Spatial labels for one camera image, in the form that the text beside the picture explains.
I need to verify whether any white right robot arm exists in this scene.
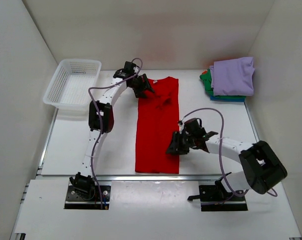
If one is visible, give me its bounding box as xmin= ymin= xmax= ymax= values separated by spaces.
xmin=166 ymin=128 xmax=288 ymax=200

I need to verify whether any green folded t shirt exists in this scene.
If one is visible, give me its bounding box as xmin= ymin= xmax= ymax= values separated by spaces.
xmin=199 ymin=69 xmax=246 ymax=98

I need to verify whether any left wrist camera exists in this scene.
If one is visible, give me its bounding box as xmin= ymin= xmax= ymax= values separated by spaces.
xmin=122 ymin=61 xmax=137 ymax=75

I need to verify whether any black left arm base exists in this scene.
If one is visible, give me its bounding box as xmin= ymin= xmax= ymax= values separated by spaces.
xmin=64 ymin=172 xmax=111 ymax=210

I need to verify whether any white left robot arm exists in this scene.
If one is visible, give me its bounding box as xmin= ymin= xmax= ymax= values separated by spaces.
xmin=70 ymin=69 xmax=155 ymax=202

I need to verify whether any blue folded t shirt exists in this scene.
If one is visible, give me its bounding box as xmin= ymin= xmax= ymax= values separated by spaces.
xmin=210 ymin=94 xmax=246 ymax=103

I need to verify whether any red t shirt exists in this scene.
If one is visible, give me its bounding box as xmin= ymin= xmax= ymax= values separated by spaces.
xmin=135 ymin=76 xmax=179 ymax=174

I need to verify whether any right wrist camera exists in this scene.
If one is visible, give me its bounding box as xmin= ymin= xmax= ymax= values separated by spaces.
xmin=178 ymin=117 xmax=205 ymax=134

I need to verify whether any white plastic basket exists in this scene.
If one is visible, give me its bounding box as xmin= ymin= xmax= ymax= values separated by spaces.
xmin=43 ymin=58 xmax=102 ymax=115

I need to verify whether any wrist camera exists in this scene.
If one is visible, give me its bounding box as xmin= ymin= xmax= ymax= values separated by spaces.
xmin=122 ymin=61 xmax=137 ymax=75
xmin=178 ymin=117 xmax=205 ymax=134

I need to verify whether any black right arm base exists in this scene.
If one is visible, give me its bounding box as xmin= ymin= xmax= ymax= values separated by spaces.
xmin=187 ymin=179 xmax=248 ymax=212

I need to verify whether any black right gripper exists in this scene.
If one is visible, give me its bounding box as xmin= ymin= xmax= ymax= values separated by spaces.
xmin=165 ymin=130 xmax=196 ymax=156

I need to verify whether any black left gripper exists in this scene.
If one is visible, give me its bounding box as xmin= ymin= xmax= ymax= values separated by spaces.
xmin=128 ymin=74 xmax=154 ymax=99

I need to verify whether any purple folded t shirt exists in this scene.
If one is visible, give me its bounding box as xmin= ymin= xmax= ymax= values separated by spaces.
xmin=210 ymin=56 xmax=255 ymax=97

